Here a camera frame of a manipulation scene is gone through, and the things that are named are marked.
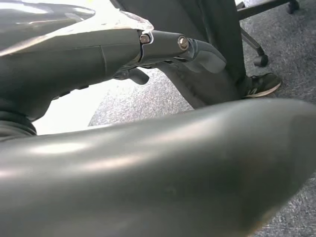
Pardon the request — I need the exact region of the black office chair base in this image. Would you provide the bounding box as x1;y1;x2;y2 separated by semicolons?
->
235;0;300;68

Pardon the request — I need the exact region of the ribbed grey left arm sleeve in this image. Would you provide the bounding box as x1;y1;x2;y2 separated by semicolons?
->
0;109;38;142

